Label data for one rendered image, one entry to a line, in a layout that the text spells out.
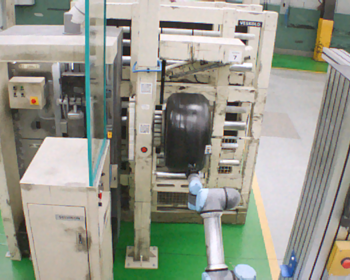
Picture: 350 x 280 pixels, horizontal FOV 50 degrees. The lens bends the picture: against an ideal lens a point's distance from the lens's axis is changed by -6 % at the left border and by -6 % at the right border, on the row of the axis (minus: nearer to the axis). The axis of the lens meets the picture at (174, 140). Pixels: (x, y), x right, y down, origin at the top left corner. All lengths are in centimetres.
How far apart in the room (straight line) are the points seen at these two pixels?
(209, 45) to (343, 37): 976
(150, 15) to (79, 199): 120
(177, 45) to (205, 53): 21
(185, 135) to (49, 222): 102
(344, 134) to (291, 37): 1071
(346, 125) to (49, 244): 163
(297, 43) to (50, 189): 1056
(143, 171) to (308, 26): 968
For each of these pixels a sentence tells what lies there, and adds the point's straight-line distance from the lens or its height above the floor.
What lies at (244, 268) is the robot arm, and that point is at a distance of 203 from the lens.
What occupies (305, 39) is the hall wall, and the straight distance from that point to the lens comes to 1204.
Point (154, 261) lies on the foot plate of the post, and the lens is 338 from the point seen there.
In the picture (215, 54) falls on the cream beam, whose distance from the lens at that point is 283.
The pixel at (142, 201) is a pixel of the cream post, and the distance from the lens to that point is 300.
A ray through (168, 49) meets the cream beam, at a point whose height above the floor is 172.
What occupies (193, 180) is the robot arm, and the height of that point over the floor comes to 110.
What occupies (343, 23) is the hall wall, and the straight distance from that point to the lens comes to 1232.
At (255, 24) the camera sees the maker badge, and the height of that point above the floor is 190.
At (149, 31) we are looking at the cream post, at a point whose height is 188.
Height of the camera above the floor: 231
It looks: 25 degrees down
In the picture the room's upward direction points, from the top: 4 degrees clockwise
